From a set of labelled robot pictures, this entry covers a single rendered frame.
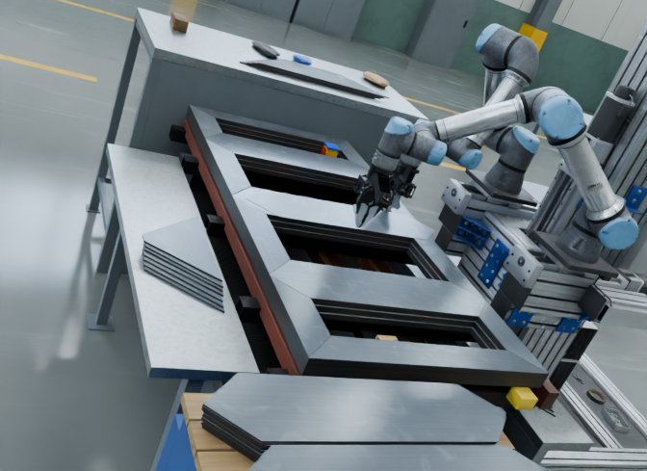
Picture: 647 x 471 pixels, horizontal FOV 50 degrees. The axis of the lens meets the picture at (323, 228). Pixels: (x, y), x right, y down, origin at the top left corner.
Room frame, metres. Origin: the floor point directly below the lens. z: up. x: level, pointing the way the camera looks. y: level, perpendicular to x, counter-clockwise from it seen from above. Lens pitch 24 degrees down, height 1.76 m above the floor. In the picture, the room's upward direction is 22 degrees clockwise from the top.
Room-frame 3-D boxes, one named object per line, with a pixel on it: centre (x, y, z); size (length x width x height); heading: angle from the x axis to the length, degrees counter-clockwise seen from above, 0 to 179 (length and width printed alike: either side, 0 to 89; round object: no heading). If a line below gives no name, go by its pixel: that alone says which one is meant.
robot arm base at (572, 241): (2.27, -0.82, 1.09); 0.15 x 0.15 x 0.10
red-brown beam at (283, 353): (2.03, 0.27, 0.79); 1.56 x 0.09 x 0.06; 30
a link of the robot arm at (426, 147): (2.07, -0.20, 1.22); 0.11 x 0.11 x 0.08; 7
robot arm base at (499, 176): (2.70, -0.59, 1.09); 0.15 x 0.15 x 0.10
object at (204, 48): (3.20, 0.45, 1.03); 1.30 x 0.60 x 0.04; 120
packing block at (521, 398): (1.64, -0.67, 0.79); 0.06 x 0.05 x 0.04; 120
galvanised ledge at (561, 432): (2.27, -0.56, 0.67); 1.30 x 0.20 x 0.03; 30
